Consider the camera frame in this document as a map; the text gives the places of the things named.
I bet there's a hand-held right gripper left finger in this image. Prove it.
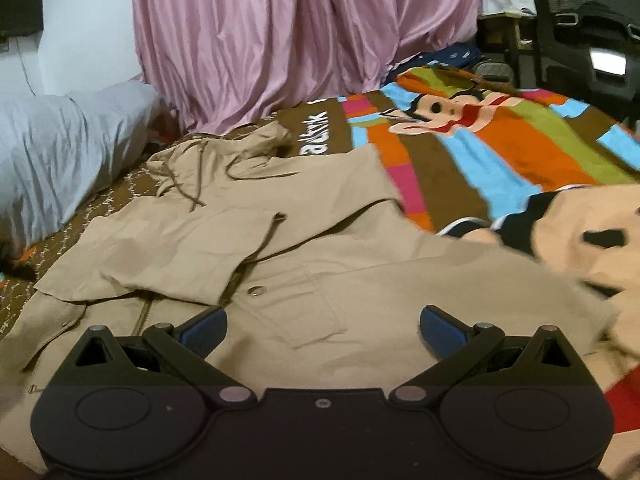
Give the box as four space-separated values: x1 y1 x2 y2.
74 305 257 407

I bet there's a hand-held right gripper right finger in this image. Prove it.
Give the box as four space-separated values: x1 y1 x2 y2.
389 305 572 407

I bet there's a beige hooded jacket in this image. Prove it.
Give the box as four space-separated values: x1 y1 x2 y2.
0 121 621 476

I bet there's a colourful striped printed blanket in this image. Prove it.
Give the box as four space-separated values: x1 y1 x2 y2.
0 62 640 480

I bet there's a light grey pillow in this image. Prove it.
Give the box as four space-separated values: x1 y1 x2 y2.
0 80 163 261

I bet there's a grey shoe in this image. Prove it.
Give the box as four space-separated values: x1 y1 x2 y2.
472 60 516 85

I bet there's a navy patterned bag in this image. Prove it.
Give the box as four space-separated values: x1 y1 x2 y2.
385 42 483 81

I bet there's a pink curtain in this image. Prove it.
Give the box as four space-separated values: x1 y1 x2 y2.
130 0 483 133

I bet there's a black office chair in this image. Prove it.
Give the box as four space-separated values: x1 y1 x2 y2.
525 0 640 126

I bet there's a thin wall cable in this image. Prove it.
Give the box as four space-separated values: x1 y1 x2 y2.
15 35 38 97

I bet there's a black wall monitor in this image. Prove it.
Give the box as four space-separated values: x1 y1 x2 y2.
0 0 45 38

